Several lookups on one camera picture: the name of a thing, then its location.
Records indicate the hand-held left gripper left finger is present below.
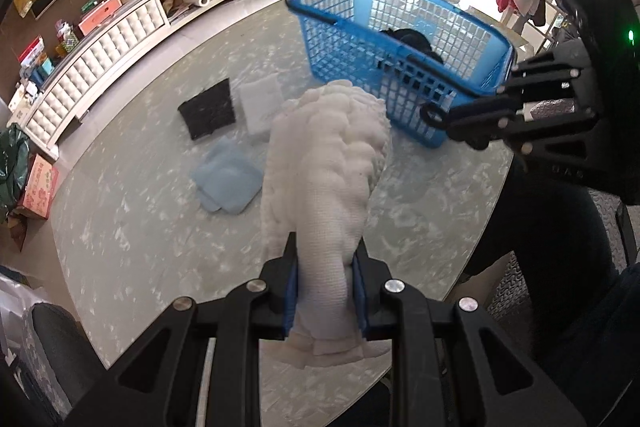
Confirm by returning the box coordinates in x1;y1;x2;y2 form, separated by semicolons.
64;231;301;427

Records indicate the dark textured square cloth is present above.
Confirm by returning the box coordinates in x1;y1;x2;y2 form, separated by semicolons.
178;78;237;141

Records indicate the white square cloth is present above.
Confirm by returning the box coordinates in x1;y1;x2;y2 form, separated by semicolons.
238;73;286;142

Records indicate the red printed cardboard box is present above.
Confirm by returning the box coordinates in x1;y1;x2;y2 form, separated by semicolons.
20;154;60;220

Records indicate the white knitted towel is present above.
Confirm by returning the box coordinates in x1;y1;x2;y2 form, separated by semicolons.
260;79;392;365

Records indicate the blue plastic basket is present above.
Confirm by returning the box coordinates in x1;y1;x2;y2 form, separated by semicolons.
286;0;516;149

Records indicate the red white snack bag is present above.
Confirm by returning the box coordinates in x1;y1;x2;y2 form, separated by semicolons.
17;37;46;64

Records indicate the white tufted tv cabinet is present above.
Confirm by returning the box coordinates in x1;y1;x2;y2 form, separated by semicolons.
20;0;243;152

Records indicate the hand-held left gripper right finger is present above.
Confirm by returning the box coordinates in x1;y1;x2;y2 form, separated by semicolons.
351;239;588;427

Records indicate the dark green bag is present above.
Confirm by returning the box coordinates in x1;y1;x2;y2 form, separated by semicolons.
0;124;31;218

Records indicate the grey textured chair seat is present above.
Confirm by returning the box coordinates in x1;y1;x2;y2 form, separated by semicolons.
487;187;640;348

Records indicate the black cloth bundle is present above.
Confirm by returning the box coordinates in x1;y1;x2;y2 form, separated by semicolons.
378;28;445;65

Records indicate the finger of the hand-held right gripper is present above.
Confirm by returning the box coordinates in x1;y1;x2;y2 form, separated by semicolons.
421;99;601;154
497;41;596;100

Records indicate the light blue cloth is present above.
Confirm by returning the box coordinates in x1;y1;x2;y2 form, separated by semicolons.
192;139;263;214

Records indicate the pink box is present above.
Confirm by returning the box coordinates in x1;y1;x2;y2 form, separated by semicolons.
77;0;123;35

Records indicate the patterned cushion chair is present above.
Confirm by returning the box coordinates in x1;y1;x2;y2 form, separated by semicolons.
0;264;111;427

